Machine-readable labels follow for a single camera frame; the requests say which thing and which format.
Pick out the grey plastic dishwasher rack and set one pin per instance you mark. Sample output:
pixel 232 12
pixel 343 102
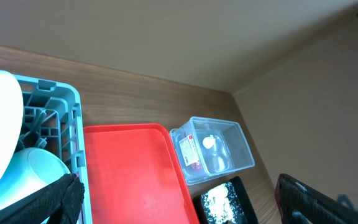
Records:
pixel 52 120

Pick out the food scraps and rice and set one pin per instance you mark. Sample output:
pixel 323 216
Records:
pixel 221 205

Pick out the clear plastic bin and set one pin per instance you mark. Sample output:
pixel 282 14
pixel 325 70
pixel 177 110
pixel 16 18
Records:
pixel 237 149

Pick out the white napkin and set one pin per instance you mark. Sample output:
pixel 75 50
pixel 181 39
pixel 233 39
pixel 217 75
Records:
pixel 214 153

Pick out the black plastic tray bin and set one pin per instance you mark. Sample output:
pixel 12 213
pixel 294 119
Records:
pixel 245 203

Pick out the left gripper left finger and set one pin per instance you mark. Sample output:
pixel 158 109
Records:
pixel 59 202

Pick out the light green small bowl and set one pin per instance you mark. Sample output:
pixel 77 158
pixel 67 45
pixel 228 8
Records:
pixel 29 170

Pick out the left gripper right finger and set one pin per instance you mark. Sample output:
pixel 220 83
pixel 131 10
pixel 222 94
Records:
pixel 299 203

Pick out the red plastic tray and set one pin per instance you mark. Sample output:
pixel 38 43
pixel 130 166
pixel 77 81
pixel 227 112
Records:
pixel 134 175

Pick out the red snack wrapper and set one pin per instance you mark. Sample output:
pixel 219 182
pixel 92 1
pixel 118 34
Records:
pixel 189 152

